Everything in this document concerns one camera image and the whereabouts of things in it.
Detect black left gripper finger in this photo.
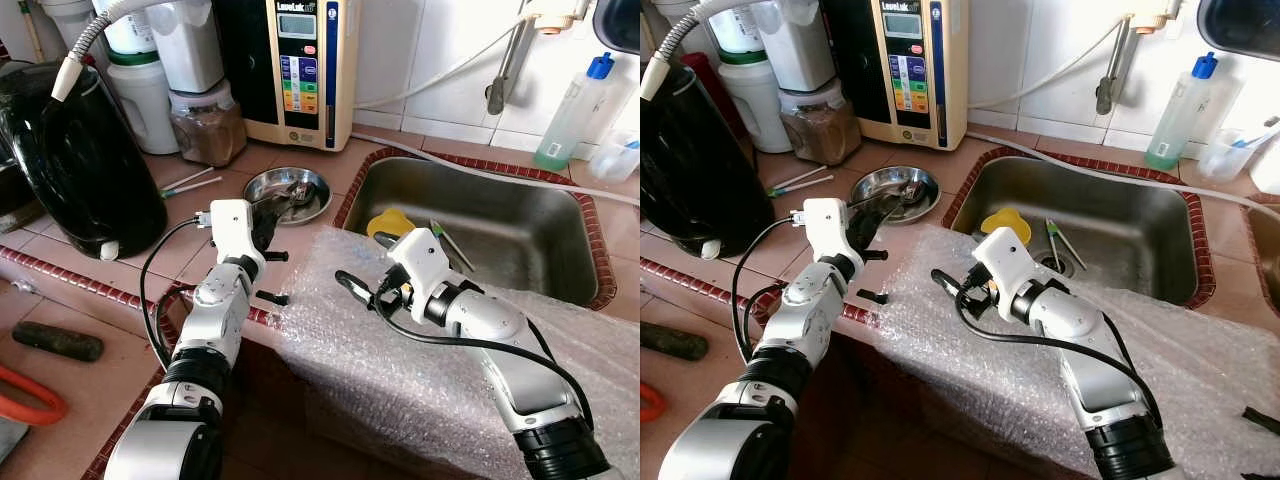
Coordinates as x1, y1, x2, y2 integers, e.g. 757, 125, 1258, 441
863, 194, 906, 246
848, 188, 893, 239
252, 185, 296, 239
266, 192, 307, 246

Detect yellow plastic cup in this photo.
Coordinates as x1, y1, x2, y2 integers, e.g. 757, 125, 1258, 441
978, 207, 1033, 248
366, 207, 417, 243

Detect shallow steel bowl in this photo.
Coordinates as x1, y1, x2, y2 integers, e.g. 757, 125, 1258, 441
243, 167, 333, 227
848, 165, 941, 226

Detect steel spoon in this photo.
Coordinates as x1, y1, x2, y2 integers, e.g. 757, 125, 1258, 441
268, 178, 325, 216
870, 178, 931, 213

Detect grey chopstick green tip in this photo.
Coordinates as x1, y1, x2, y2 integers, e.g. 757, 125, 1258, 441
1050, 220, 1089, 271
430, 220, 463, 275
1044, 218, 1069, 273
436, 222, 478, 273

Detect steel kitchen sink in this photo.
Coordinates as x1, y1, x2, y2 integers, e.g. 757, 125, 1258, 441
333, 148, 619, 313
1240, 193, 1280, 321
942, 148, 1216, 311

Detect white chopstick green tip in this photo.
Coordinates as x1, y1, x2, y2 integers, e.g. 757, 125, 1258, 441
765, 177, 836, 199
160, 167, 216, 191
768, 167, 829, 191
160, 177, 223, 199

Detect jar of brown powder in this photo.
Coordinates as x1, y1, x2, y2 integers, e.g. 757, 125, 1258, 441
778, 82, 863, 168
168, 82, 248, 169

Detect clear bubble wrap sheet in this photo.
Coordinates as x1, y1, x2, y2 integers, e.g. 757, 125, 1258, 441
868, 225, 1280, 480
272, 225, 641, 480

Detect beige water ionizer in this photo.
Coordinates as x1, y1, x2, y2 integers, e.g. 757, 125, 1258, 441
822, 0, 971, 153
213, 0, 358, 153

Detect white plastic jug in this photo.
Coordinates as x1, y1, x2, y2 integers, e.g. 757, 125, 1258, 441
105, 55, 181, 156
718, 55, 796, 154

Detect white plastic container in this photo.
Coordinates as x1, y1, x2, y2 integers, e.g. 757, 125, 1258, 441
145, 0, 226, 94
755, 0, 836, 94

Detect black electric kettle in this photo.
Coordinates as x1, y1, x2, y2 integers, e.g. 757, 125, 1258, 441
640, 60, 776, 261
0, 62, 169, 263

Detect thin white tube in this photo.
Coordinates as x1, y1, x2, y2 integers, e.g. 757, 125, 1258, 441
968, 20, 1129, 111
353, 20, 526, 111

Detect dark red container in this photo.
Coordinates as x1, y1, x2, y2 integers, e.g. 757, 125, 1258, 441
683, 50, 749, 141

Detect grey metal faucet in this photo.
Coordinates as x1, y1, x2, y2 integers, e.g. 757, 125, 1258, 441
1095, 15, 1141, 116
486, 15, 536, 116

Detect dark green oblong object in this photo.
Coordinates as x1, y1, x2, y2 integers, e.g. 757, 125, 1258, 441
10, 320, 105, 364
640, 320, 709, 363

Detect white canister with green band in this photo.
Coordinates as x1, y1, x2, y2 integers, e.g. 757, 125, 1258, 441
95, 0, 161, 66
712, 0, 771, 66

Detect clear bottle with blue cap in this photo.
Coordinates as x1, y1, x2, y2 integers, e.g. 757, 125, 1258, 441
533, 52, 616, 172
1145, 52, 1221, 172

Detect clear plastic measuring cup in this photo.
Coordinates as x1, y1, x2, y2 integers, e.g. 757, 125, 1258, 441
1197, 115, 1276, 182
588, 130, 641, 184

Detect dark cooking pot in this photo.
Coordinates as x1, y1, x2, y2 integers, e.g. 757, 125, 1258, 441
0, 150, 46, 233

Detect beige faucet diverter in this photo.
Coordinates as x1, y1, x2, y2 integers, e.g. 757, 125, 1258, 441
522, 0, 591, 36
1125, 0, 1191, 36

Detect white plastic bottle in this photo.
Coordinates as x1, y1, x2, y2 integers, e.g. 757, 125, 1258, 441
1248, 120, 1280, 196

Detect long black clip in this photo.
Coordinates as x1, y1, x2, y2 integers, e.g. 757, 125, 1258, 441
1241, 404, 1280, 437

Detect black pan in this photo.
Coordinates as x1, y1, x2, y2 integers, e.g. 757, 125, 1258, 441
592, 0, 641, 56
1195, 0, 1280, 63

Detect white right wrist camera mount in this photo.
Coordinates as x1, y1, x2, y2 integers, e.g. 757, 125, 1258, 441
973, 227, 1048, 324
384, 227, 444, 324

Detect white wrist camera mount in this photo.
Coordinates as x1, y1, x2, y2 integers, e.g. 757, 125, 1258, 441
384, 227, 444, 324
207, 199, 267, 260
800, 197, 867, 263
973, 227, 1048, 324

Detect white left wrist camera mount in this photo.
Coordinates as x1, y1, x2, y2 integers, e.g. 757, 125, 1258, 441
207, 199, 267, 260
800, 197, 867, 263

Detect long white hose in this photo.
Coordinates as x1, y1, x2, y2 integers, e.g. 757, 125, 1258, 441
350, 130, 641, 208
965, 130, 1280, 213

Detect flexible metal hose white nozzle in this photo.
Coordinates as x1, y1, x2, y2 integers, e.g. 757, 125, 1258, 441
640, 0, 801, 103
50, 0, 216, 103

